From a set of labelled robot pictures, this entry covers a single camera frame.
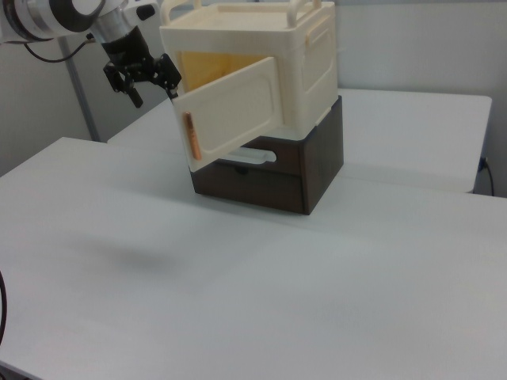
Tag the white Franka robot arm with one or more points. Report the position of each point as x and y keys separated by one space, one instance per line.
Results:
x=47 y=17

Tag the dark brown drawer unit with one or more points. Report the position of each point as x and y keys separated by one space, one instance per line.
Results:
x=322 y=158

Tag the cream cabinet door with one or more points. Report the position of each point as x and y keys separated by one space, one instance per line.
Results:
x=237 y=107

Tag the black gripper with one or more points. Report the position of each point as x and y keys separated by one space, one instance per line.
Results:
x=126 y=45

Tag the plain brown drawer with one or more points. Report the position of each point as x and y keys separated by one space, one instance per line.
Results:
x=257 y=190

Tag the cream plastic cabinet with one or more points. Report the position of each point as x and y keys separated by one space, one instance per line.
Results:
x=313 y=79

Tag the grey vertical wall post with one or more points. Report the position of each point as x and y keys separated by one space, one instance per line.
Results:
x=85 y=107

